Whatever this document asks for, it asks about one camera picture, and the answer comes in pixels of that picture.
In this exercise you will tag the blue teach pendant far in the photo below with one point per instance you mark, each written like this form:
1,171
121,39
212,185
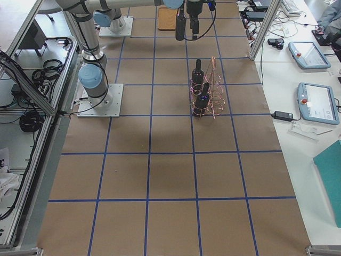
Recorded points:
308,55

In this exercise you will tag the blue teach pendant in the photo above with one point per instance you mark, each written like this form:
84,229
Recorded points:
316,103
308,55

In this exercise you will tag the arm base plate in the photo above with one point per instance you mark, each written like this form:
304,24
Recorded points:
121,27
108,106

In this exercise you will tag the blue teach pendant near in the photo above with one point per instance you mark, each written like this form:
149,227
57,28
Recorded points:
316,103

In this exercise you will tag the black power adapter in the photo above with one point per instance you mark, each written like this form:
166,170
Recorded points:
284,116

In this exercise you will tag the aluminium frame post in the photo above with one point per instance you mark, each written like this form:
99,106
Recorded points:
267,21

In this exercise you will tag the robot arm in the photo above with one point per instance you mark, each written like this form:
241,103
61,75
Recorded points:
92,73
105,12

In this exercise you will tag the copper wire bottle basket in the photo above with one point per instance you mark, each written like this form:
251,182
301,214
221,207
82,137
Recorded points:
216,103

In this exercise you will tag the wooden tray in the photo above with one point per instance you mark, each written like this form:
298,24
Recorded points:
166,19

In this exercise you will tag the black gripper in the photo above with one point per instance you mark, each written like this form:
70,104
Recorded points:
192,8

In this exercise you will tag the black wine bottle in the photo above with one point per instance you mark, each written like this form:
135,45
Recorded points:
202,101
197,75
180,25

